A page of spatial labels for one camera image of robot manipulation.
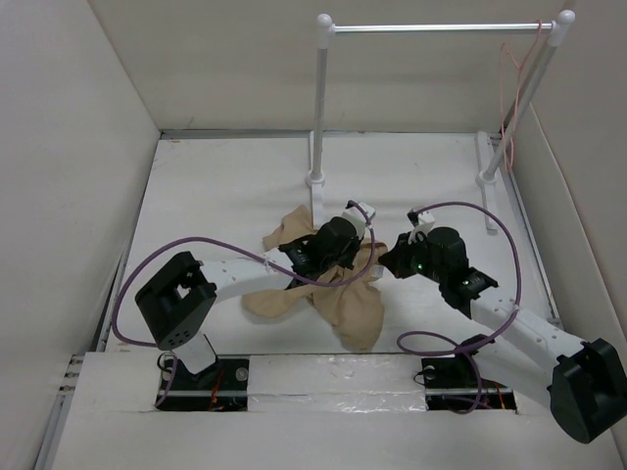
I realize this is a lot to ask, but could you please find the pink wire hanger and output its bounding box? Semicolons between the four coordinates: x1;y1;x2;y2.
498;20;543;172

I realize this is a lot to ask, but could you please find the beige t shirt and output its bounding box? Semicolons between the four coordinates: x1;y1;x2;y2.
241;205;385;353

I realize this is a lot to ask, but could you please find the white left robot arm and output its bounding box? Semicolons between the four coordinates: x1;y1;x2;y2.
135;210;366;389

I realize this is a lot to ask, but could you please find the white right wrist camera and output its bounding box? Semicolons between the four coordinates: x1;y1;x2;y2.
407;207;435;234

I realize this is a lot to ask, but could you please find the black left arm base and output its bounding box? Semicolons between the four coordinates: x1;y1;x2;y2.
155;352;250;412

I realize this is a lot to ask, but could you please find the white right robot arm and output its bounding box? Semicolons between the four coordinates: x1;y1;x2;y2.
378;227;626;444

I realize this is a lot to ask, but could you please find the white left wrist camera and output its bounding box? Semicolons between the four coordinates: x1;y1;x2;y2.
341;201;376;239

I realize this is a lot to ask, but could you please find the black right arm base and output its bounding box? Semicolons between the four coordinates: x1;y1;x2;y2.
413;355;517;413

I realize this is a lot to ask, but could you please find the white clothes rack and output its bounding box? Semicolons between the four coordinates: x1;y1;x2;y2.
306;9;576;227

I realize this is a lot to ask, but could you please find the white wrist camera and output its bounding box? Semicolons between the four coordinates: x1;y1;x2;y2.
341;201;376;239
407;207;435;234

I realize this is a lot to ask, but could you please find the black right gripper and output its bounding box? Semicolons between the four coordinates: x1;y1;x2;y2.
378;230;446;284

